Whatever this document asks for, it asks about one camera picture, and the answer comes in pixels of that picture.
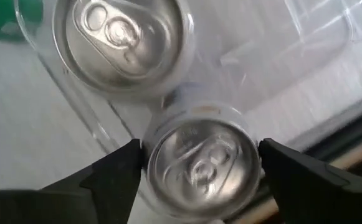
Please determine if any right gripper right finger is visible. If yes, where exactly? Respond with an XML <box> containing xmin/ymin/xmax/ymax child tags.
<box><xmin>257</xmin><ymin>138</ymin><xmax>362</xmax><ymax>224</ymax></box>

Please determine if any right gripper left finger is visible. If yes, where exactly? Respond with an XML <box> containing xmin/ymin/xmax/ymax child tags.
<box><xmin>0</xmin><ymin>138</ymin><xmax>145</xmax><ymax>224</ymax></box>

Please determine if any white blue Spindrift can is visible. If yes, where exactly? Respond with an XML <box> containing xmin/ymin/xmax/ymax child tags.
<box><xmin>141</xmin><ymin>101</ymin><xmax>262</xmax><ymax>223</ymax></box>
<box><xmin>52</xmin><ymin>0</ymin><xmax>196</xmax><ymax>99</ymax></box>

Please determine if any green Sprite can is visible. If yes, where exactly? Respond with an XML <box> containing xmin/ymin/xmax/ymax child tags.
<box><xmin>0</xmin><ymin>0</ymin><xmax>44</xmax><ymax>43</ymax></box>

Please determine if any white glossy table sheet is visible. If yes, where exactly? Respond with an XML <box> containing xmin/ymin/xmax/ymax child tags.
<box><xmin>0</xmin><ymin>34</ymin><xmax>362</xmax><ymax>224</ymax></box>

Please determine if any clear plastic bin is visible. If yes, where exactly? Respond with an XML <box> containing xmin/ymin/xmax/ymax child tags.
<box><xmin>14</xmin><ymin>0</ymin><xmax>362</xmax><ymax>156</ymax></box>

